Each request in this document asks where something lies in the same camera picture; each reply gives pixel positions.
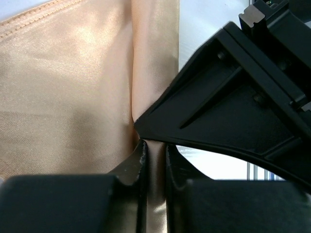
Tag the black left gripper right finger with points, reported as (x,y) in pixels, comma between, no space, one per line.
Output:
(199,204)

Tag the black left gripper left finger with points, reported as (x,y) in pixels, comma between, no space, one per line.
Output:
(114,202)

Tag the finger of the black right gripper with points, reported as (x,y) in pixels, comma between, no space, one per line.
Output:
(235,98)

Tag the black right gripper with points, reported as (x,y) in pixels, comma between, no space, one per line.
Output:
(286,40)

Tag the peach cloth napkin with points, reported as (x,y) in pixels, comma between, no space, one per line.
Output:
(74,77)

